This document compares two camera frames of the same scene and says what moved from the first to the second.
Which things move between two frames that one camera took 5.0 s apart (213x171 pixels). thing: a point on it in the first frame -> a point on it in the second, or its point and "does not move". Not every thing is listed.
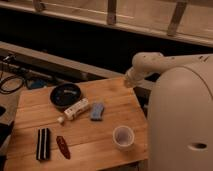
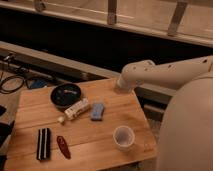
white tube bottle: (77, 109) does not move
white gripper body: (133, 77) -> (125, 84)
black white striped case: (43, 144) does not move
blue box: (35, 83) does not move
